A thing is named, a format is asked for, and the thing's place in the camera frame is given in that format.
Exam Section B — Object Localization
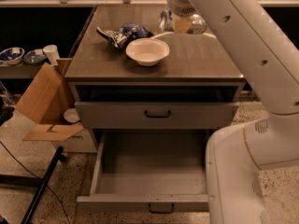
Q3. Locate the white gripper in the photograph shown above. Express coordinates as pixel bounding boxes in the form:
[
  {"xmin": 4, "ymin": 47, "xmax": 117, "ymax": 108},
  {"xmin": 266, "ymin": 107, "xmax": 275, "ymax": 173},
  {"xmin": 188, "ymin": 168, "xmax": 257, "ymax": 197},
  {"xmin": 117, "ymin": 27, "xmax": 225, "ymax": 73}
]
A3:
[{"xmin": 166, "ymin": 0, "xmax": 196, "ymax": 33}]

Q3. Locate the silver blue redbull can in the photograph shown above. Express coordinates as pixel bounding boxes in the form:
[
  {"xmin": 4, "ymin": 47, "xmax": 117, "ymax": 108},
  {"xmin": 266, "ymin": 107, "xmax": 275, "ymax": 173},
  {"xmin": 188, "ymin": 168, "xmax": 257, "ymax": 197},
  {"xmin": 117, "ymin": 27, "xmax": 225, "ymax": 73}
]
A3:
[{"xmin": 159, "ymin": 10, "xmax": 207, "ymax": 35}]

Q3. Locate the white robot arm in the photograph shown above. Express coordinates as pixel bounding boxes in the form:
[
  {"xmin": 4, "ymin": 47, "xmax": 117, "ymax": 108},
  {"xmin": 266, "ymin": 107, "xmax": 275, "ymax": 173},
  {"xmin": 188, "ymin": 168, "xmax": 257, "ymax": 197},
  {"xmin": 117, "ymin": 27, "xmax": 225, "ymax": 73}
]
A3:
[{"xmin": 167, "ymin": 0, "xmax": 299, "ymax": 224}]

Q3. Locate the grey drawer cabinet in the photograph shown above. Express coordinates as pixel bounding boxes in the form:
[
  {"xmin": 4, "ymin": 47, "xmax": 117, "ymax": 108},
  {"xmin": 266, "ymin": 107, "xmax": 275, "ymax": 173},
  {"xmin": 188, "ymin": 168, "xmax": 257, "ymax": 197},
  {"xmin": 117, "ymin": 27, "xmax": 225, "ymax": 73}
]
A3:
[{"xmin": 65, "ymin": 4, "xmax": 245, "ymax": 139}]

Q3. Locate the upper grey drawer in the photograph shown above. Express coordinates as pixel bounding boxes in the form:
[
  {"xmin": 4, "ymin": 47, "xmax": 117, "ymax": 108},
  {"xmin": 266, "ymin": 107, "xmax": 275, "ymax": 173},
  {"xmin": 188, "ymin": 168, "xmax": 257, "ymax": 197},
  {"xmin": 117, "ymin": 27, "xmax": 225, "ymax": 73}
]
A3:
[{"xmin": 75, "ymin": 102, "xmax": 238, "ymax": 130}]

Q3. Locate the open middle drawer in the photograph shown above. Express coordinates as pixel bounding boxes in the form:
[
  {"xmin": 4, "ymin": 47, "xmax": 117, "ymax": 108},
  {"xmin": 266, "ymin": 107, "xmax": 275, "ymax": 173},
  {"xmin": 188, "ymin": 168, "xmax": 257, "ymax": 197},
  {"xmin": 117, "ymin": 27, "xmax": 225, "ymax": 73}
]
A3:
[{"xmin": 78, "ymin": 130, "xmax": 208, "ymax": 212}]

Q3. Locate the blue chip bag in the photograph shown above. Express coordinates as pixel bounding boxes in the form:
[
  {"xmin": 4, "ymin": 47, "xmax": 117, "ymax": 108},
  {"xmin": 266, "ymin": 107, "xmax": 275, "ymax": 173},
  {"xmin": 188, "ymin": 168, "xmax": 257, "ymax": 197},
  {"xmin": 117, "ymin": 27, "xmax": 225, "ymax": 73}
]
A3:
[{"xmin": 96, "ymin": 22, "xmax": 153, "ymax": 50}]

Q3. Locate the white paper cup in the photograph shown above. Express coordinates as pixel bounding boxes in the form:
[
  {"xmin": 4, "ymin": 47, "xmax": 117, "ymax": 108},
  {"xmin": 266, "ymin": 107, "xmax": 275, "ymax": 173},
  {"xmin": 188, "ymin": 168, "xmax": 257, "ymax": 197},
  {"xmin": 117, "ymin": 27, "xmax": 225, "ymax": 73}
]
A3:
[{"xmin": 43, "ymin": 45, "xmax": 60, "ymax": 64}]

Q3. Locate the blue bowl with card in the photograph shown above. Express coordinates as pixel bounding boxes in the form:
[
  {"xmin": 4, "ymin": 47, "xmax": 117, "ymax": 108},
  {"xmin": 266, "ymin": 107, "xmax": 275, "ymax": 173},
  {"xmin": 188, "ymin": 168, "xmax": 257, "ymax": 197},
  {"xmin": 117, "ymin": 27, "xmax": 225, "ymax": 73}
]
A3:
[{"xmin": 23, "ymin": 49, "xmax": 47, "ymax": 65}]

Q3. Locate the brown cardboard box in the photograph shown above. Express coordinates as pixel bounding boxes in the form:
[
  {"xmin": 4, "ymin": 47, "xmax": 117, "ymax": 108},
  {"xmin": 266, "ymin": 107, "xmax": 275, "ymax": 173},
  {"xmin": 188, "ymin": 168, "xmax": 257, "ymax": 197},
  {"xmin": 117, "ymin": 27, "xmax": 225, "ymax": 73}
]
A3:
[{"xmin": 16, "ymin": 63, "xmax": 84, "ymax": 141}]

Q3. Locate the white box under cardboard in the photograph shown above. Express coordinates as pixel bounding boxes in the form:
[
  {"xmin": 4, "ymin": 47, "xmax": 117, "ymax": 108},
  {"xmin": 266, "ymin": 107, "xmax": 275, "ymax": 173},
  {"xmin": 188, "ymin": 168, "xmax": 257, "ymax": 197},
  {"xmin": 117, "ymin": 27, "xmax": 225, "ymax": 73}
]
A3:
[{"xmin": 51, "ymin": 129, "xmax": 97, "ymax": 153}]

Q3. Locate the blue white bowl left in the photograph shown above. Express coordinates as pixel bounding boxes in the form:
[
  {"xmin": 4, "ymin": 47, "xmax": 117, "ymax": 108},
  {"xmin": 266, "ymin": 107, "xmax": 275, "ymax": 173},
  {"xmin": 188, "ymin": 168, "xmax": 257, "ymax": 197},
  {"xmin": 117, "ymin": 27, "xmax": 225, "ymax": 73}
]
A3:
[{"xmin": 0, "ymin": 47, "xmax": 24, "ymax": 65}]

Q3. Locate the black metal stand leg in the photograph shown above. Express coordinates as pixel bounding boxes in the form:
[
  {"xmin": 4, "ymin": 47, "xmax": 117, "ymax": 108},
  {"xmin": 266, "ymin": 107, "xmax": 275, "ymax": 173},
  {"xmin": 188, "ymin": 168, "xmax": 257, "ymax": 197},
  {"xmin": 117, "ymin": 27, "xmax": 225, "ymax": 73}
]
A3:
[{"xmin": 0, "ymin": 147, "xmax": 65, "ymax": 224}]

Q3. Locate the black upper drawer handle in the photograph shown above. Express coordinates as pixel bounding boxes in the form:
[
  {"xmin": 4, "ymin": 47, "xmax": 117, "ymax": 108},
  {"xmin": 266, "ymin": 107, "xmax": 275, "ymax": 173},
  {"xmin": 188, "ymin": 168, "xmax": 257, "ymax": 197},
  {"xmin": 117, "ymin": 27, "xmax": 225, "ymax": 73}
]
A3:
[{"xmin": 144, "ymin": 110, "xmax": 171, "ymax": 119}]

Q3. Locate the black drawer handle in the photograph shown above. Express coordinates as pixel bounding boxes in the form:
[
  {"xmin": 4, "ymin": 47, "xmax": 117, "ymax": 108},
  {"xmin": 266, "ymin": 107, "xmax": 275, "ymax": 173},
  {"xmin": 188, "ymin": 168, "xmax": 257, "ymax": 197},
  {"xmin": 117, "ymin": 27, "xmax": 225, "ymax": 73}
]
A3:
[
  {"xmin": 148, "ymin": 203, "xmax": 175, "ymax": 215},
  {"xmin": 144, "ymin": 110, "xmax": 171, "ymax": 119}
]

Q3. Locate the black lower drawer handle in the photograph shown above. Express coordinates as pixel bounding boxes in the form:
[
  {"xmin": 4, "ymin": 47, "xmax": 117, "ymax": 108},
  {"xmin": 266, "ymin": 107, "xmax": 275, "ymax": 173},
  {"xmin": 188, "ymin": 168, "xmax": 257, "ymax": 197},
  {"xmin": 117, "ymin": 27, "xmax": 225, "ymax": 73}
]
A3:
[{"xmin": 148, "ymin": 203, "xmax": 175, "ymax": 215}]

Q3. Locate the black floor cable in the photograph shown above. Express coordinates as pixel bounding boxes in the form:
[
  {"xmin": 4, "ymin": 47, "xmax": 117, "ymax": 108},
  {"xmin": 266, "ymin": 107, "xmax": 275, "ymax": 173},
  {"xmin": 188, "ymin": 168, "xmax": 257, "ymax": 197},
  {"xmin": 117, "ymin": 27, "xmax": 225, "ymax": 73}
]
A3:
[{"xmin": 0, "ymin": 140, "xmax": 72, "ymax": 224}]

